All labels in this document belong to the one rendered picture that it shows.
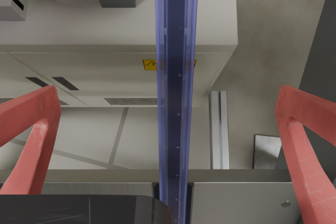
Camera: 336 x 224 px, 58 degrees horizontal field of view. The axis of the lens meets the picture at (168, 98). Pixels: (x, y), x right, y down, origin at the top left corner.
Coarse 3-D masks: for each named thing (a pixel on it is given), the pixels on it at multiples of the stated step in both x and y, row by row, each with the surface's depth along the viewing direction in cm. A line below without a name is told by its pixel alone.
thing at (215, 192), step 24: (48, 192) 18; (72, 192) 18; (96, 192) 18; (120, 192) 18; (144, 192) 18; (192, 192) 17; (216, 192) 18; (240, 192) 18; (264, 192) 18; (288, 192) 18; (192, 216) 19; (216, 216) 19; (240, 216) 19; (264, 216) 19; (288, 216) 19
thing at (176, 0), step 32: (160, 0) 10; (192, 0) 10; (160, 32) 10; (192, 32) 10; (160, 64) 11; (192, 64) 11; (160, 96) 12; (160, 128) 13; (160, 160) 14; (160, 192) 15
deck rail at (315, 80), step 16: (320, 16) 16; (320, 32) 16; (320, 48) 16; (320, 64) 16; (304, 80) 18; (320, 80) 16; (320, 96) 16; (304, 128) 18; (320, 144) 16; (320, 160) 16
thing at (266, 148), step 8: (256, 136) 102; (264, 136) 102; (272, 136) 102; (256, 144) 101; (264, 144) 101; (272, 144) 101; (280, 144) 101; (256, 152) 101; (264, 152) 101; (272, 152) 101; (256, 160) 100; (264, 160) 100; (272, 160) 100; (256, 168) 100; (264, 168) 100; (272, 168) 100
